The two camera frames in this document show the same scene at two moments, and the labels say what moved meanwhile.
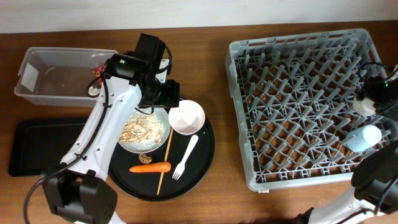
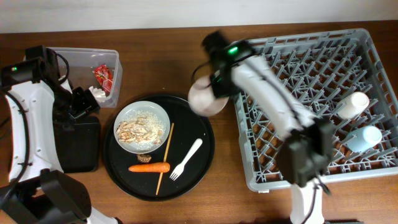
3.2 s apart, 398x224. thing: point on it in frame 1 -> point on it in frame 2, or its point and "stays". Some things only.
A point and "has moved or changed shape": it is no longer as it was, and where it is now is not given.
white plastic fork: (181, 166) has moved or changed shape
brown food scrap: (144, 158) stays
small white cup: (364, 106) -> (352, 106)
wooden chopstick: (166, 158) stays
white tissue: (94, 91) stays
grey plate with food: (143, 132) stays
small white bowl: (188, 118) -> (202, 99)
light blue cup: (364, 138) stays
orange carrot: (163, 167) stays
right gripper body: (380, 93) -> (222, 83)
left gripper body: (165, 94) -> (83, 104)
